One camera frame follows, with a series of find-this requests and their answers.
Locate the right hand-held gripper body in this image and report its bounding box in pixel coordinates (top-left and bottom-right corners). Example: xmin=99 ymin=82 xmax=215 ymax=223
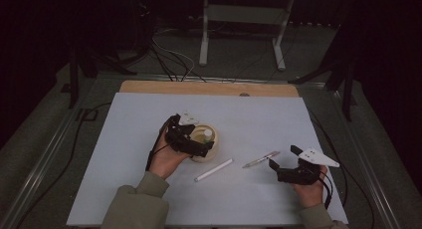
xmin=276 ymin=147 xmax=340 ymax=186

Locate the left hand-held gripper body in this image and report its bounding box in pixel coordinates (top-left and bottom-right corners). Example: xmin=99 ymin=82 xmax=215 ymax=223
xmin=164 ymin=111 xmax=213 ymax=157

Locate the cream ribbed pen holder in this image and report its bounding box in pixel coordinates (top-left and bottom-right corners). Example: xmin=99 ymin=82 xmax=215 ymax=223
xmin=188 ymin=122 xmax=220 ymax=163

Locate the clear silver pen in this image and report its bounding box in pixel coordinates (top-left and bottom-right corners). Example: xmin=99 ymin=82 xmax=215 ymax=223
xmin=241 ymin=150 xmax=282 ymax=169

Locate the white pen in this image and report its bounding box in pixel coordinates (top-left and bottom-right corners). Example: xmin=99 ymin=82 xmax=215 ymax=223
xmin=193 ymin=157 xmax=235 ymax=183

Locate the person's right hand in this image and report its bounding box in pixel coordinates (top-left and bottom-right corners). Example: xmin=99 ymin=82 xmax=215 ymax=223
xmin=292 ymin=165 xmax=328 ymax=209

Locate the person's left hand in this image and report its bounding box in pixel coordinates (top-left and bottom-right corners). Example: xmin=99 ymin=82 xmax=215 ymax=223
xmin=147 ymin=120 xmax=192 ymax=181

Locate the wooden table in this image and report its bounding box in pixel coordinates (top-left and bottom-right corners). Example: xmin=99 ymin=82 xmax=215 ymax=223
xmin=118 ymin=80 xmax=301 ymax=98

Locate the white table sheet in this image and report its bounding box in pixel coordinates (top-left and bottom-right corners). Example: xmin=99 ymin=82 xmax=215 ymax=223
xmin=66 ymin=92 xmax=349 ymax=227

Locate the black tripod stand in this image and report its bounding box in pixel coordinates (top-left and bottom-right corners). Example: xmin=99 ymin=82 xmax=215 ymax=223
xmin=288 ymin=23 xmax=358 ymax=122
xmin=68 ymin=46 xmax=138 ymax=110

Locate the dark equipment rack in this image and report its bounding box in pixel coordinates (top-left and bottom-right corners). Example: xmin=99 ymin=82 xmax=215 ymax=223
xmin=108 ymin=0 xmax=156 ymax=59

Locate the white metal stand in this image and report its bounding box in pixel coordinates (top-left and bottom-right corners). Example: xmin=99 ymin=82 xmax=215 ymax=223
xmin=198 ymin=0 xmax=297 ymax=72

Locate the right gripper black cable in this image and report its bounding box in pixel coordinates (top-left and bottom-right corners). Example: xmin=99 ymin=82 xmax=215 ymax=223
xmin=317 ymin=170 xmax=334 ymax=211

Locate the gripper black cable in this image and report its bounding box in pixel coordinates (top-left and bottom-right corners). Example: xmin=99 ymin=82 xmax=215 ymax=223
xmin=145 ymin=117 xmax=175 ymax=172
xmin=317 ymin=170 xmax=334 ymax=211

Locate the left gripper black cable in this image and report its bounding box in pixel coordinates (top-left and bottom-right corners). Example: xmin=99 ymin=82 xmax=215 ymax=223
xmin=145 ymin=117 xmax=175 ymax=172

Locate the long black floor cable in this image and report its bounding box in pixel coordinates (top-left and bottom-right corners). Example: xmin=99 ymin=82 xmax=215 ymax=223
xmin=15 ymin=102 xmax=112 ymax=229
xmin=308 ymin=109 xmax=376 ymax=229

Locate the metal floor rail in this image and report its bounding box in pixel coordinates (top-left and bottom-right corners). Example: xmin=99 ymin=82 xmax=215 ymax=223
xmin=0 ymin=99 xmax=98 ymax=229
xmin=326 ymin=89 xmax=403 ymax=229

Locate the black floor cable bundle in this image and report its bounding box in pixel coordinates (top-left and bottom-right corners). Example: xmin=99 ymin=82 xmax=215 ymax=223
xmin=148 ymin=43 xmax=207 ymax=84

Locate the white floor cable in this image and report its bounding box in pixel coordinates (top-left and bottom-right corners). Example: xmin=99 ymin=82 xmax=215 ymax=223
xmin=152 ymin=36 xmax=196 ymax=82

